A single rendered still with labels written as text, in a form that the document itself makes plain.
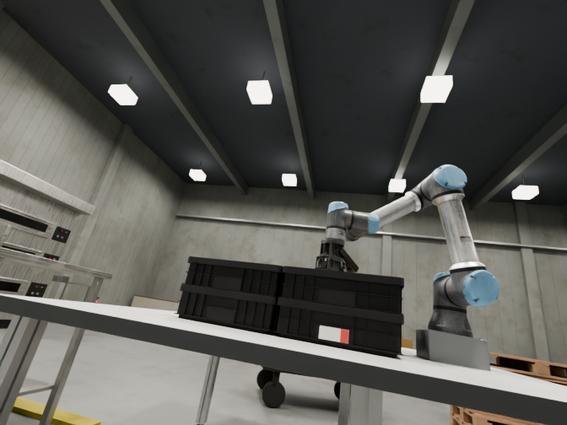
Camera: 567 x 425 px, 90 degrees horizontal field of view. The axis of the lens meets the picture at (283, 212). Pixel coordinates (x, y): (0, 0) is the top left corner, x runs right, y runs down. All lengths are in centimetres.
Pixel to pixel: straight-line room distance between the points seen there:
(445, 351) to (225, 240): 1089
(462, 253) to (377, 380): 70
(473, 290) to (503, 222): 1129
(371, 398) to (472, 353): 64
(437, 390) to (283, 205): 1111
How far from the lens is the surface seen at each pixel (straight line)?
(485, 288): 121
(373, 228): 111
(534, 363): 354
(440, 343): 125
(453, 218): 125
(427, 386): 67
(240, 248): 1146
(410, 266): 1095
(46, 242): 601
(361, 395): 70
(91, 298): 215
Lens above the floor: 76
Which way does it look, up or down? 20 degrees up
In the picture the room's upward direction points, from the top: 9 degrees clockwise
